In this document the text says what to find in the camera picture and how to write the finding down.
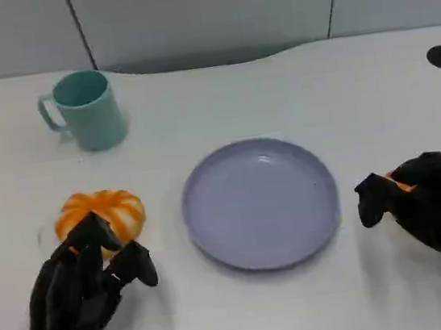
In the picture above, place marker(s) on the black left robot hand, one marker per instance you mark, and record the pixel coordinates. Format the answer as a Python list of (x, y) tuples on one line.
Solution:
[(70, 290)]

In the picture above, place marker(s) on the orange and white bread roll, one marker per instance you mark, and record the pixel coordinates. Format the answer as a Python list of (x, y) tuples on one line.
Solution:
[(123, 214), (404, 185)]

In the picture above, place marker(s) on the pale green mug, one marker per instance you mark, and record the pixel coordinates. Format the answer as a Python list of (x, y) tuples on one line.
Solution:
[(92, 117)]

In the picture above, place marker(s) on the lilac plate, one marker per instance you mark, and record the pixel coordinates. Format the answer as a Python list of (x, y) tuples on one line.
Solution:
[(262, 204)]

